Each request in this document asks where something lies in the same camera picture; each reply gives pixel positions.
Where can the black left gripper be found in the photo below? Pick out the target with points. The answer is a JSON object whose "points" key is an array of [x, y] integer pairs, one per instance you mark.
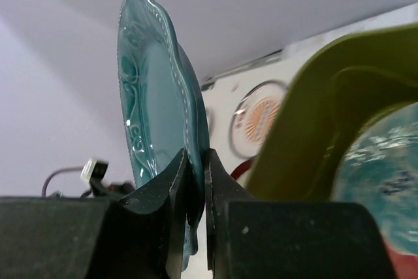
{"points": [[112, 191]]}

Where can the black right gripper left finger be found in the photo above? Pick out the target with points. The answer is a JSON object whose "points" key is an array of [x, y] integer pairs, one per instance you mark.
{"points": [[140, 235]]}

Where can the red rimmed beige plate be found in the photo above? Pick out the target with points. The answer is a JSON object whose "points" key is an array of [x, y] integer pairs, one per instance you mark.
{"points": [[242, 168]]}

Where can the white green rimmed plate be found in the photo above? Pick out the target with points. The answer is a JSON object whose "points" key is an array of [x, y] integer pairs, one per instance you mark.
{"points": [[210, 120]]}

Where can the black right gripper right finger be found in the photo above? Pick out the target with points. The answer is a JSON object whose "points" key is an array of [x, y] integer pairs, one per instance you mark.
{"points": [[249, 238]]}

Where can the white orange sunburst plate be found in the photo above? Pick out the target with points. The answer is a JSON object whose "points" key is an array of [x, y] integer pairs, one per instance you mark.
{"points": [[253, 117]]}

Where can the red teal flower plate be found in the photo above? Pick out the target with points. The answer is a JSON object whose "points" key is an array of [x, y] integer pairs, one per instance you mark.
{"points": [[379, 171]]}

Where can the teal scalloped plate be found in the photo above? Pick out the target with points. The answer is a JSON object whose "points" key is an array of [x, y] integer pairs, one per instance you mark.
{"points": [[162, 105]]}

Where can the olive green plastic bin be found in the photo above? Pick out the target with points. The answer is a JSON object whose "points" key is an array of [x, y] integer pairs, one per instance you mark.
{"points": [[341, 90]]}

